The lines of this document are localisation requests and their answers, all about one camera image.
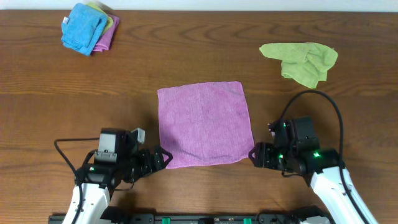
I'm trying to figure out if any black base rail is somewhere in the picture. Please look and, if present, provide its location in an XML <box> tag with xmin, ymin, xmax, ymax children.
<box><xmin>48</xmin><ymin>212</ymin><xmax>330</xmax><ymax>224</ymax></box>

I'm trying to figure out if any folded purple cloth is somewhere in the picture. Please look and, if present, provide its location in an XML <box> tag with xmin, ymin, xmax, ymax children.
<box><xmin>93</xmin><ymin>15</ymin><xmax>120</xmax><ymax>52</ymax></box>

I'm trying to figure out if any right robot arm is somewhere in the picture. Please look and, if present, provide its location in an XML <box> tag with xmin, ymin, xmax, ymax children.
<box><xmin>248</xmin><ymin>117</ymin><xmax>377</xmax><ymax>223</ymax></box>

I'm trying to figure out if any folded blue cloth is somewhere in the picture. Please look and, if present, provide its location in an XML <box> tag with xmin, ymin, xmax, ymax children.
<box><xmin>61</xmin><ymin>3</ymin><xmax>108</xmax><ymax>56</ymax></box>

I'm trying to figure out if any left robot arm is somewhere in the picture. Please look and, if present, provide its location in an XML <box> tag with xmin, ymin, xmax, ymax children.
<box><xmin>54</xmin><ymin>128</ymin><xmax>173</xmax><ymax>223</ymax></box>

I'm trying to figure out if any crumpled green cloth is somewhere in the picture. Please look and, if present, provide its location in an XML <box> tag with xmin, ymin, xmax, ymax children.
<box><xmin>259</xmin><ymin>42</ymin><xmax>338</xmax><ymax>89</ymax></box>

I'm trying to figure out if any folded green cloth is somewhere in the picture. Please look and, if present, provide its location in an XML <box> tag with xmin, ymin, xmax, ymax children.
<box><xmin>86</xmin><ymin>2</ymin><xmax>114</xmax><ymax>35</ymax></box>

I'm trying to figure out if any purple microfiber cloth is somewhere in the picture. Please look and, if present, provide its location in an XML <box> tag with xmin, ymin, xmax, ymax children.
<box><xmin>157</xmin><ymin>82</ymin><xmax>254</xmax><ymax>169</ymax></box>

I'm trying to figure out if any right black cable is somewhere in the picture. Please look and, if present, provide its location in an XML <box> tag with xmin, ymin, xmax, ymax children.
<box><xmin>278</xmin><ymin>89</ymin><xmax>371</xmax><ymax>224</ymax></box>

